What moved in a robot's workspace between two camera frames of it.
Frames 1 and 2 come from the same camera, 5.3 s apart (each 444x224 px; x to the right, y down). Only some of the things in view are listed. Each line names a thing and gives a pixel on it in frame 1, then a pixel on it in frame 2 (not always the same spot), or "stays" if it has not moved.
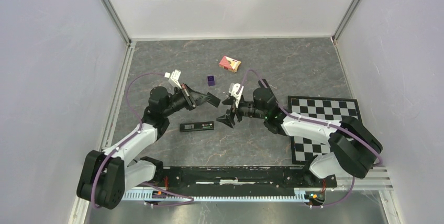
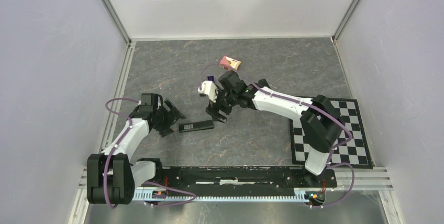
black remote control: (265, 82) stays
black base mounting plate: (258, 179) stays
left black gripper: (192, 98) → (164, 130)
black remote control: (184, 127) stays
